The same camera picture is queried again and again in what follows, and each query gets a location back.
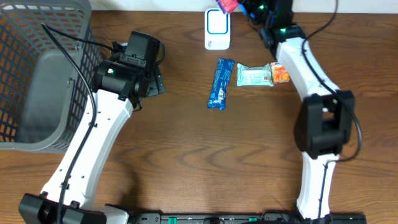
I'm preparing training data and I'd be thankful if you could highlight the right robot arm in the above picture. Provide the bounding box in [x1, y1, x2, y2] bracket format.
[238, 0, 358, 223]

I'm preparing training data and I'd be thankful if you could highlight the pink purple floral packet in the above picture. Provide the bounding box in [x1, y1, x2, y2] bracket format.
[215, 0, 239, 14]

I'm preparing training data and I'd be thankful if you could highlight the teal wet wipes pack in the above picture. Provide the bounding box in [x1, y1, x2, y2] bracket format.
[236, 63, 274, 86]

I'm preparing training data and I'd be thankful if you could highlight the grey plastic mesh basket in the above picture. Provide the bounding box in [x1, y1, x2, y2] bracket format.
[1, 0, 102, 154]

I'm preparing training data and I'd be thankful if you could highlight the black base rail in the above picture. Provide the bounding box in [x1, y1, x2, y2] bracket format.
[126, 210, 367, 224]

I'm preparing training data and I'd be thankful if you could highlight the blue Oreo cookie pack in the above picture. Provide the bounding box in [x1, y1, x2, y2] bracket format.
[207, 58, 235, 110]

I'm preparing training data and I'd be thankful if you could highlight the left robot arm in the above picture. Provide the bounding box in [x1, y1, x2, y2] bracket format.
[19, 31, 165, 223]

